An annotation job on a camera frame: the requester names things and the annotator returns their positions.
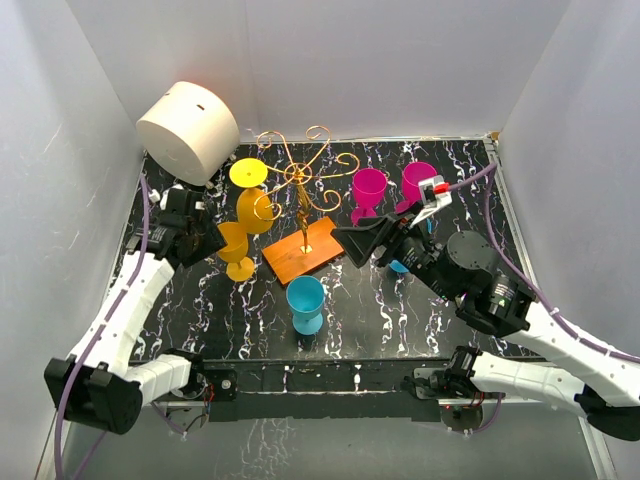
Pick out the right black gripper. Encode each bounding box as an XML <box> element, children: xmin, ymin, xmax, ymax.
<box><xmin>333</xmin><ymin>201</ymin><xmax>459</xmax><ymax>303</ymax></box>

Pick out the yellow wine glass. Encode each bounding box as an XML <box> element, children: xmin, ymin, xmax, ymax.
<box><xmin>230</xmin><ymin>157</ymin><xmax>274</xmax><ymax>235</ymax></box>
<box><xmin>217</xmin><ymin>222</ymin><xmax>255</xmax><ymax>282</ymax></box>

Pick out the blue wine glass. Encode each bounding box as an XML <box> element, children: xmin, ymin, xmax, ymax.
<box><xmin>286</xmin><ymin>275</ymin><xmax>325</xmax><ymax>336</ymax></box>
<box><xmin>389</xmin><ymin>260</ymin><xmax>409</xmax><ymax>274</ymax></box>

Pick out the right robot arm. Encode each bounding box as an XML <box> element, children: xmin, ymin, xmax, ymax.
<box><xmin>331</xmin><ymin>213</ymin><xmax>639</xmax><ymax>441</ymax></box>

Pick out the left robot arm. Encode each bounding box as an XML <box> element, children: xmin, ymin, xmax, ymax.
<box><xmin>44</xmin><ymin>187</ymin><xmax>226</xmax><ymax>435</ymax></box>

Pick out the left magenta wine glass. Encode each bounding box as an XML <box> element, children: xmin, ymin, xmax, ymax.
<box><xmin>351</xmin><ymin>168</ymin><xmax>387</xmax><ymax>226</ymax></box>

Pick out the magenta wine glass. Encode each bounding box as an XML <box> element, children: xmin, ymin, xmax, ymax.
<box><xmin>395</xmin><ymin>162</ymin><xmax>438</xmax><ymax>214</ymax></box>
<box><xmin>351</xmin><ymin>168</ymin><xmax>387</xmax><ymax>226</ymax></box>

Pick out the right magenta wine glass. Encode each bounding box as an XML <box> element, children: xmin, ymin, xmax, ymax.
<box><xmin>395</xmin><ymin>162</ymin><xmax>438</xmax><ymax>214</ymax></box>

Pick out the white cylindrical container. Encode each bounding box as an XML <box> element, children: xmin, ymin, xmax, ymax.
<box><xmin>136</xmin><ymin>81</ymin><xmax>240</xmax><ymax>186</ymax></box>

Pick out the gold wire wine glass rack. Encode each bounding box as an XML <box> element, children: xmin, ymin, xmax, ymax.
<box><xmin>256</xmin><ymin>125</ymin><xmax>361</xmax><ymax>286</ymax></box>

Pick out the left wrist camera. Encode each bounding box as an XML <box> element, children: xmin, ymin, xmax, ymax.
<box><xmin>148</xmin><ymin>184</ymin><xmax>205</xmax><ymax>211</ymax></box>

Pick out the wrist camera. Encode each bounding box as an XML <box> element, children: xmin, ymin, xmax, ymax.
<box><xmin>148</xmin><ymin>184</ymin><xmax>205</xmax><ymax>211</ymax></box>
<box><xmin>411</xmin><ymin>175</ymin><xmax>452</xmax><ymax>227</ymax></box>

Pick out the aluminium table frame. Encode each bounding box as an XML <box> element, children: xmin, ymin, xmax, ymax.
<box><xmin>37</xmin><ymin>132</ymin><xmax>621</xmax><ymax>480</ymax></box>

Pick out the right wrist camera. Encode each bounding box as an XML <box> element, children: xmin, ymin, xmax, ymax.
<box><xmin>411</xmin><ymin>175</ymin><xmax>452</xmax><ymax>227</ymax></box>

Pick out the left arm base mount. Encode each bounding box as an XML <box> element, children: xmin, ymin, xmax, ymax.
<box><xmin>158</xmin><ymin>348</ymin><xmax>238</xmax><ymax>404</ymax></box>

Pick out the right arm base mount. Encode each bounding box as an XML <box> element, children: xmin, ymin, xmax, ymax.
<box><xmin>401</xmin><ymin>368</ymin><xmax>505</xmax><ymax>407</ymax></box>

